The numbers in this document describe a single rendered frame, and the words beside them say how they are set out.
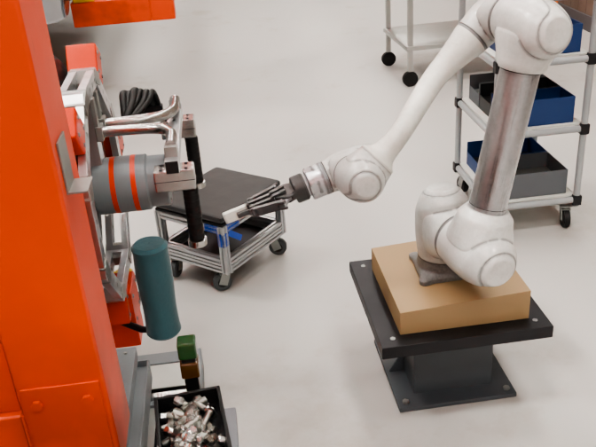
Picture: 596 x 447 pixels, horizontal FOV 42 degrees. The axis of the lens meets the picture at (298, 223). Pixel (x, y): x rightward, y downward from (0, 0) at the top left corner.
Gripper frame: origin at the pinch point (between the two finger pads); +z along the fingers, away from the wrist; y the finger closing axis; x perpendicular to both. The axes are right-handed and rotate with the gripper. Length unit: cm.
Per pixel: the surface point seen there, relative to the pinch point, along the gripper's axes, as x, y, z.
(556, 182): 85, -86, -125
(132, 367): 37, -6, 47
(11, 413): -11, 65, 49
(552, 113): 54, -87, -129
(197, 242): -9.1, 24.7, 9.7
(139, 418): 45, 8, 48
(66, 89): -50, 10, 23
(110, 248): -1.5, -6.2, 35.5
